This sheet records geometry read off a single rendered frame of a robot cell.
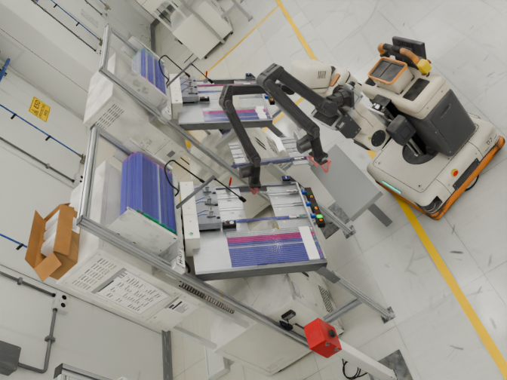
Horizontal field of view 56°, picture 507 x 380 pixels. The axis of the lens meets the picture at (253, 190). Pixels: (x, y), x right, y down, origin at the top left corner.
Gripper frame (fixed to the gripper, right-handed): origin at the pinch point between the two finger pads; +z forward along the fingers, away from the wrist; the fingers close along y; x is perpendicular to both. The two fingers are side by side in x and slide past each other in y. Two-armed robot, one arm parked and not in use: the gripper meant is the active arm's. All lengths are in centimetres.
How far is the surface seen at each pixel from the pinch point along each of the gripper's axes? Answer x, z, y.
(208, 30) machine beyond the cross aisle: 10, 73, -441
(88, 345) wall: -118, 132, 10
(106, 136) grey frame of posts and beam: -84, -39, -9
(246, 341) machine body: -10, 70, 60
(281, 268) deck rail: 6, 3, 60
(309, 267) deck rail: 21, 5, 59
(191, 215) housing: -39.9, -5.5, 22.8
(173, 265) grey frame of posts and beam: -51, -10, 63
